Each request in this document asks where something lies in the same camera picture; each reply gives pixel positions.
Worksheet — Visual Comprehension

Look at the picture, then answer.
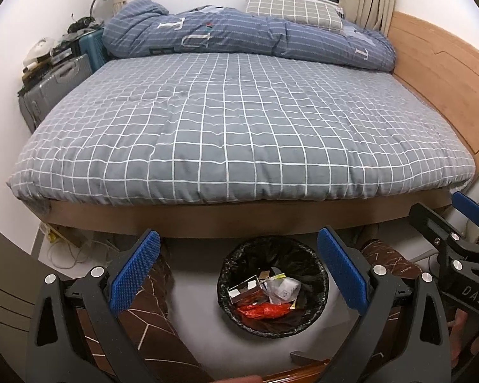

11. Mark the blue checked quilt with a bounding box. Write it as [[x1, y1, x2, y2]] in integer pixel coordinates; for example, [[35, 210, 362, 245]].
[[102, 0, 397, 71]]

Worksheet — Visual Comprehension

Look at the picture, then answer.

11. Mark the person's right leg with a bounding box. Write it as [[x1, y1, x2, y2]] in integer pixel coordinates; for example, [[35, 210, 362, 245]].
[[359, 239, 436, 286]]

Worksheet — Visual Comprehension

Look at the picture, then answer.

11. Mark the red plastic bag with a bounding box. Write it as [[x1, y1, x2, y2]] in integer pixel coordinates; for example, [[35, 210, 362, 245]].
[[236, 302, 294, 320]]

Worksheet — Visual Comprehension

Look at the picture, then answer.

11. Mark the wooden headboard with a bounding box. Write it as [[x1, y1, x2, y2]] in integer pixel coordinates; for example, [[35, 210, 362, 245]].
[[387, 11, 479, 168]]

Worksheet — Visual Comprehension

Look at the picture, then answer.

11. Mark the brown carton box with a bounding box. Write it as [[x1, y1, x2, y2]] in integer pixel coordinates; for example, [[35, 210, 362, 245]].
[[228, 275, 266, 308]]

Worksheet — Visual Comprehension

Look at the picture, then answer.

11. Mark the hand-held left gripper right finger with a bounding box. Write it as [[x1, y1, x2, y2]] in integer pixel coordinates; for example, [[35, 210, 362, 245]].
[[317, 227, 452, 383]]

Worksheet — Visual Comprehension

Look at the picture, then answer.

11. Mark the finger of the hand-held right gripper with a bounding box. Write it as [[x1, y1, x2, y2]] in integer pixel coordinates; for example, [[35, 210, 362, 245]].
[[408, 203, 475, 262], [452, 191, 479, 244]]

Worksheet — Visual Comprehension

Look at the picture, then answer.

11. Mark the grey checked pillow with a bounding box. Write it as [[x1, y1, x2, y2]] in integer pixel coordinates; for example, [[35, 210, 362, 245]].
[[245, 0, 344, 33]]

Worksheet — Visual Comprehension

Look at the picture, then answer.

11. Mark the white rounded object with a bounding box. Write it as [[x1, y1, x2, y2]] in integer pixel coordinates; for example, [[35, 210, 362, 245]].
[[23, 38, 57, 70]]

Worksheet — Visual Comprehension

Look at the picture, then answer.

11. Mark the person's leg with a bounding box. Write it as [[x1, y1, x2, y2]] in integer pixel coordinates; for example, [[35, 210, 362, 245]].
[[359, 239, 436, 286], [78, 243, 214, 383]]

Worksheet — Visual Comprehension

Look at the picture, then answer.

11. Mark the grey cabinet door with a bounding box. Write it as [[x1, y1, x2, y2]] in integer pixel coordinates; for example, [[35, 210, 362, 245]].
[[0, 217, 38, 368]]

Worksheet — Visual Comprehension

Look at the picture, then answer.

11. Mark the tangle of white cables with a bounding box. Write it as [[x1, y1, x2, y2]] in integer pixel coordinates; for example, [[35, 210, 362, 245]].
[[44, 231, 116, 268]]

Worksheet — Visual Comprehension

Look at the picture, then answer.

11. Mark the black cable clutter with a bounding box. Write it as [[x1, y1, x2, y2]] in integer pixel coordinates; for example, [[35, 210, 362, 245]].
[[66, 15, 104, 34]]

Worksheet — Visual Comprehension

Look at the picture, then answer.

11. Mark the brown wooden stool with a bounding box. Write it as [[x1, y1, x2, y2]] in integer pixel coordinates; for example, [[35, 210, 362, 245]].
[[219, 351, 332, 383]]

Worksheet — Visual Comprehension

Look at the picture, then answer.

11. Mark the trash bin with black liner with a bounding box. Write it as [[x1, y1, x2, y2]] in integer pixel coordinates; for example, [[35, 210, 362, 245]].
[[217, 236, 330, 339]]

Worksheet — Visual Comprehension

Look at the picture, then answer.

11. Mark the person's left leg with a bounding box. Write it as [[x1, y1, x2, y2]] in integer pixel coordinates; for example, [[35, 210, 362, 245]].
[[78, 243, 214, 383]]

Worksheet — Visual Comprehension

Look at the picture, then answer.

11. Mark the bed with grey checked sheet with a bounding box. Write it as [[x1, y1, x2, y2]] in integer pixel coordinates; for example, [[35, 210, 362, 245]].
[[6, 52, 477, 240]]

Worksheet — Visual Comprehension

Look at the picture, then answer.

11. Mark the person's right hand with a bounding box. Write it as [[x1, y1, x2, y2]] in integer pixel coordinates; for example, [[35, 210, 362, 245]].
[[449, 310, 479, 372]]

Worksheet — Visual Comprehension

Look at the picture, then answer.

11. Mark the grey suitcase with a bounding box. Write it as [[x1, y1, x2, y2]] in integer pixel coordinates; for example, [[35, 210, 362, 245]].
[[18, 54, 93, 132]]

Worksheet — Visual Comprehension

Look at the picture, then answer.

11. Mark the teal suitcase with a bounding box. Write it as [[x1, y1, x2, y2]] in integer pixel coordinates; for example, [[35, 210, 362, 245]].
[[80, 28, 110, 73]]

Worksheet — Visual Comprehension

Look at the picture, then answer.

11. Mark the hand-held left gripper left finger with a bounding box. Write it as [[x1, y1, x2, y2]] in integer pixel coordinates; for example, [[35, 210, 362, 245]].
[[26, 228, 162, 383]]

